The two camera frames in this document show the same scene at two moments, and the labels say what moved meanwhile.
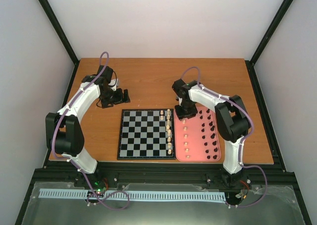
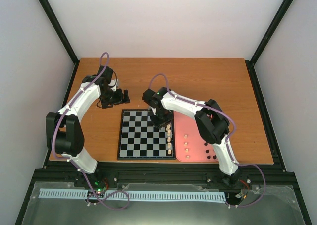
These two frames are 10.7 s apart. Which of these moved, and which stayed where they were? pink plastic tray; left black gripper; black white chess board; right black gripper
Moved: right black gripper
Stayed: pink plastic tray; black white chess board; left black gripper
